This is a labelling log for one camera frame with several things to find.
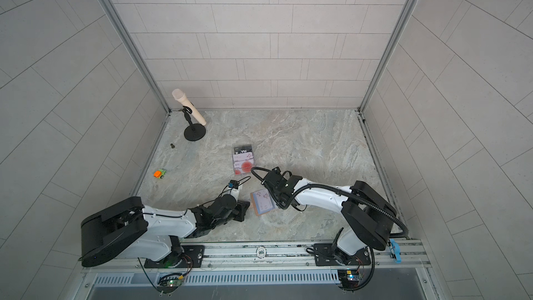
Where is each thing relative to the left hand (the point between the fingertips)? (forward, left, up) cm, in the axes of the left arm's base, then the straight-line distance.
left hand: (254, 206), depth 85 cm
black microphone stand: (+36, +33, +3) cm, 49 cm away
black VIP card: (+23, +6, +8) cm, 25 cm away
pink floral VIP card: (+20, +5, +7) cm, 22 cm away
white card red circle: (+16, +5, +5) cm, 17 cm away
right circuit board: (-23, -35, +2) cm, 42 cm away
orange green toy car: (+12, +42, +4) cm, 43 cm away
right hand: (+3, -13, +1) cm, 13 cm away
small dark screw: (+28, +42, +2) cm, 50 cm away
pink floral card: (+1, -4, +3) cm, 5 cm away
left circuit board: (-25, +23, +4) cm, 35 cm away
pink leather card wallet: (0, 0, +2) cm, 2 cm away
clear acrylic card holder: (+19, +6, +6) cm, 20 cm away
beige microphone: (+36, +32, +28) cm, 56 cm away
